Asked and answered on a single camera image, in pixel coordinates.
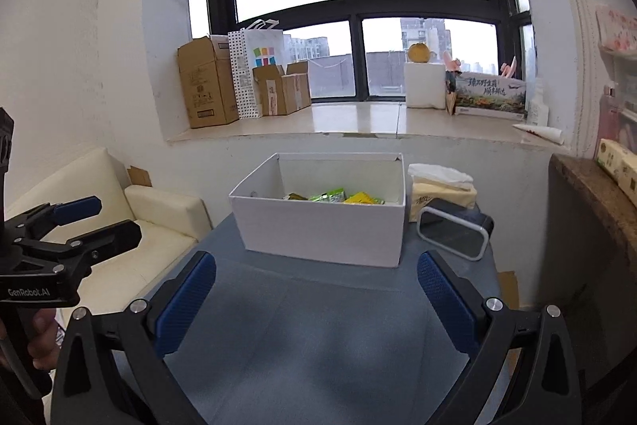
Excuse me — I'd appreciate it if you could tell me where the printed tissue pack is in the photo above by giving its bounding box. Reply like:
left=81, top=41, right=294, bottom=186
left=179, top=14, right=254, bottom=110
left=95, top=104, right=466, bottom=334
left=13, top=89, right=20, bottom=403
left=597, top=139, right=637, bottom=179
left=617, top=161, right=637, bottom=208

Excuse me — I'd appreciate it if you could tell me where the person's left hand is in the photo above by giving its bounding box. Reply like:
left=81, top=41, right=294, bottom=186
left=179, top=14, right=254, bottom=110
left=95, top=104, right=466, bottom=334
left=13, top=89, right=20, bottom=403
left=25, top=307, right=64, bottom=373

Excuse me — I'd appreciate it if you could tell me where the black device with white frame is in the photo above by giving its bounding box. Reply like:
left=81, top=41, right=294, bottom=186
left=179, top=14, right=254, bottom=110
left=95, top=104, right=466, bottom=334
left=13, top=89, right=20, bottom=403
left=415, top=198, right=495, bottom=262

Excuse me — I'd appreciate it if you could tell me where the flat cardboard sheet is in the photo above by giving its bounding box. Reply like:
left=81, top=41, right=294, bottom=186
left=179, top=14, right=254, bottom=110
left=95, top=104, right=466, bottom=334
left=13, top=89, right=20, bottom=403
left=498, top=270, right=521, bottom=311

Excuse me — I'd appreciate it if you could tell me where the white storage box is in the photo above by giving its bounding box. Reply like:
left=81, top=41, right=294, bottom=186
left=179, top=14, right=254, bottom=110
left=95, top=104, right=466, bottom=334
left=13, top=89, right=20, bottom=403
left=229, top=152, right=407, bottom=267

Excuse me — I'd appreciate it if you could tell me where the landscape printed box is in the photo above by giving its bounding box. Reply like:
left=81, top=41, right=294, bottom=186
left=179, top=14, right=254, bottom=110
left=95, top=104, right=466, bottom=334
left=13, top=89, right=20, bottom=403
left=455, top=74, right=528, bottom=121

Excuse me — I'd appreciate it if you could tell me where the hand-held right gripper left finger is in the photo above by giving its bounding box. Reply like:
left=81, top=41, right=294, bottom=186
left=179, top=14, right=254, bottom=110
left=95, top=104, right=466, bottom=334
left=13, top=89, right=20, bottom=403
left=50, top=251, right=217, bottom=425

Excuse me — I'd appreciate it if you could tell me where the brown cardboard piece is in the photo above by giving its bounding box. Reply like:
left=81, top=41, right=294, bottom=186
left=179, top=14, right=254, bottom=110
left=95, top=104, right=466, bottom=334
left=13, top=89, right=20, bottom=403
left=126, top=165, right=153, bottom=190

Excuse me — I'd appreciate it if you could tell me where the white bag with coloured squares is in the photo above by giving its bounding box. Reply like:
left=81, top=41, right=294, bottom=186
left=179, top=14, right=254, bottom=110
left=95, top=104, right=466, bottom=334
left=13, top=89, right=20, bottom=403
left=242, top=19, right=285, bottom=70

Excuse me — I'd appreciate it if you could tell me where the open cardboard box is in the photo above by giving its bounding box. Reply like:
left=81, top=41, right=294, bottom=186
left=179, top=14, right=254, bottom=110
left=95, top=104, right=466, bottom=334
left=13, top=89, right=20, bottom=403
left=252, top=64, right=290, bottom=117

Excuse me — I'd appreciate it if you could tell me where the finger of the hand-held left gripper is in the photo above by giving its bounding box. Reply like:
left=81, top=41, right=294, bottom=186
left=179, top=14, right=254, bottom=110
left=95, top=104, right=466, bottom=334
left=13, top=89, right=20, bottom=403
left=5, top=195, right=103, bottom=240
left=16, top=219, right=143, bottom=276

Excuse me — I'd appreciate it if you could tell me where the cream sofa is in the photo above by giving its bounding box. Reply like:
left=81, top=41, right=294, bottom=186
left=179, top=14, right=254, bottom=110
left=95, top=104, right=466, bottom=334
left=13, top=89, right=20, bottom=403
left=5, top=146, right=213, bottom=322

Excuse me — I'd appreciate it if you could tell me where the rolled white paper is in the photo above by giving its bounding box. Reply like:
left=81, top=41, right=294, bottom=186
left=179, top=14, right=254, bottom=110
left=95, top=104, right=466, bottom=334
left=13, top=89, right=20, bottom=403
left=512, top=122, right=563, bottom=146

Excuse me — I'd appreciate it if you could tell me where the black window frame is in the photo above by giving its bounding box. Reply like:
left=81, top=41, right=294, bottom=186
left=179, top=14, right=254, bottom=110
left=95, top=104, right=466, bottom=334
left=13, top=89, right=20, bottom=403
left=204, top=0, right=536, bottom=103

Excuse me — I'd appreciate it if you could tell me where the pink floral pack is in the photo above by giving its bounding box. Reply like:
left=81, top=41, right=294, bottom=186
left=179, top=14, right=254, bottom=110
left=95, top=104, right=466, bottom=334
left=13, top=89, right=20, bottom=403
left=596, top=4, right=637, bottom=55

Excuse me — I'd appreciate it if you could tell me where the white foam box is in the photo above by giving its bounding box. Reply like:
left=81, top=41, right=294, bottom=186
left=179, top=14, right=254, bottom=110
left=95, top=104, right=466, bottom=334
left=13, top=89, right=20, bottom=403
left=404, top=63, right=447, bottom=110

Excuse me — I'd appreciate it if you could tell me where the tall cardboard box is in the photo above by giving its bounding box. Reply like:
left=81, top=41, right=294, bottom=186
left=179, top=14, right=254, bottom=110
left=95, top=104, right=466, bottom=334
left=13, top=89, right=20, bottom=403
left=178, top=37, right=240, bottom=129

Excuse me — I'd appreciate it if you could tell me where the blue-grey table cloth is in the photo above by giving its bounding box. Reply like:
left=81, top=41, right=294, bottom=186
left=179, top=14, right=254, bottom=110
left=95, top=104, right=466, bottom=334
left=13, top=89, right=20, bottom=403
left=113, top=206, right=514, bottom=425

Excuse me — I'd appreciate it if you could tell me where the small cardboard box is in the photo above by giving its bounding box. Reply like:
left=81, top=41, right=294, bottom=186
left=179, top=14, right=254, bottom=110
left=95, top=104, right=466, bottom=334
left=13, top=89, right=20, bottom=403
left=281, top=61, right=313, bottom=112

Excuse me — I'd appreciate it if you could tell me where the yellow tissue pack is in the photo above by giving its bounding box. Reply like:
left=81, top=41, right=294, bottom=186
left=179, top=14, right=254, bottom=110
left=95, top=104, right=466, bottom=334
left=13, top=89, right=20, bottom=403
left=408, top=163, right=478, bottom=223

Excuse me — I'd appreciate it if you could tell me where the small green snack packet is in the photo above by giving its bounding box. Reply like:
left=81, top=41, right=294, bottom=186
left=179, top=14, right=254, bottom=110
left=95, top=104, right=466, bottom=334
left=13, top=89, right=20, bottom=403
left=309, top=188, right=347, bottom=203

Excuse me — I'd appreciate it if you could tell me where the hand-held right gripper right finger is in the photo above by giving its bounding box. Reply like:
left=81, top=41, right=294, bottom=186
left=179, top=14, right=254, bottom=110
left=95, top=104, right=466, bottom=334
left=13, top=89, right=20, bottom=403
left=417, top=251, right=583, bottom=425

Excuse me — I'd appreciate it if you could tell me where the polka dot paper bag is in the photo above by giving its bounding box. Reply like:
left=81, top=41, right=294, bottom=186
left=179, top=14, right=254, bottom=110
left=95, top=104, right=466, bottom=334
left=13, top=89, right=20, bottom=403
left=228, top=29, right=262, bottom=119

